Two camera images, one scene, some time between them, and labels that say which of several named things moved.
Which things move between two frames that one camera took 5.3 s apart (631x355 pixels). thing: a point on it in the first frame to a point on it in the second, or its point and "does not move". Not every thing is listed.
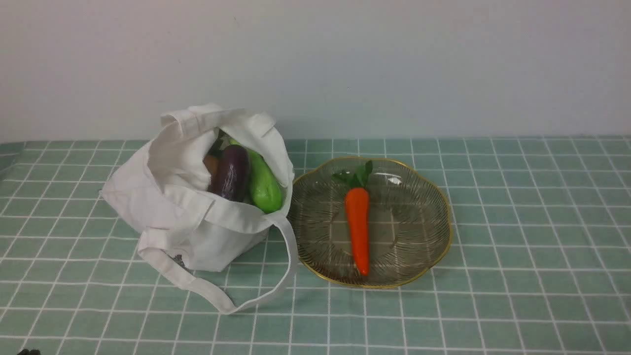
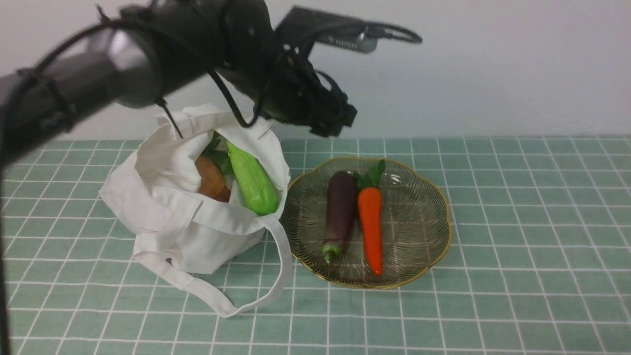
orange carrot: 358,211 to 370,200
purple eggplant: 231,180 to 341,212
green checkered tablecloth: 538,263 does not move
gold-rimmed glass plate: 410,224 does not move
